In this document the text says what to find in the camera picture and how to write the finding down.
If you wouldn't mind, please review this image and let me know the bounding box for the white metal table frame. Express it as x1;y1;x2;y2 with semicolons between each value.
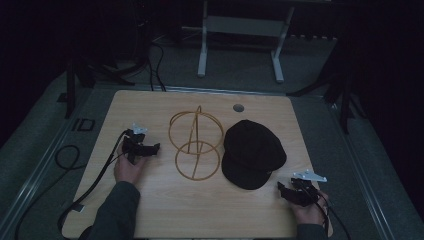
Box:
195;0;296;84

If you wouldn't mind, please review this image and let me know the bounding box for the gold wire hat stand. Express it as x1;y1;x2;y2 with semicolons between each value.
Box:
168;105;225;182

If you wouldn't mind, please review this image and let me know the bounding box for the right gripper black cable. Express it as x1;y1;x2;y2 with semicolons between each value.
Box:
298;179;352;240

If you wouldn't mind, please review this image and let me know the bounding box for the person's right hand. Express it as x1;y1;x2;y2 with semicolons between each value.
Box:
289;190;332;226

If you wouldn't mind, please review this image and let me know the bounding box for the person's left hand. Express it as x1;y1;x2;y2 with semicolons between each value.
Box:
113;146;148;185

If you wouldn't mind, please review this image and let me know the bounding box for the black cap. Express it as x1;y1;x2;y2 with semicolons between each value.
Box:
221;119;288;191

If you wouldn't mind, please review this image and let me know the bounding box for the black background cable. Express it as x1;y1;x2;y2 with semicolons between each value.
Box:
146;39;168;93

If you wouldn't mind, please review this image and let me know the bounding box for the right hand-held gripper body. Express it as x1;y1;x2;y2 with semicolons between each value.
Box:
289;169;328;208

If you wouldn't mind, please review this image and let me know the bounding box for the black tripod stand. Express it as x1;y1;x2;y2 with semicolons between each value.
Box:
285;33;364;136
63;19;151;120

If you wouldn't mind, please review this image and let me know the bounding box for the black floor cable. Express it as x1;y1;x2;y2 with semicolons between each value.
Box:
13;144;82;240

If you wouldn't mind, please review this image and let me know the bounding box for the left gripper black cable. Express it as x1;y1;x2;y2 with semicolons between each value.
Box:
57;129;130;235

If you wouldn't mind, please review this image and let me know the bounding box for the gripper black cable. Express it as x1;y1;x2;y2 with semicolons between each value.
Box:
298;179;352;240
57;129;130;235

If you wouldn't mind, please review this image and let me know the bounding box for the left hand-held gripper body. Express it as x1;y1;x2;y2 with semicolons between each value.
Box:
121;122;152;165

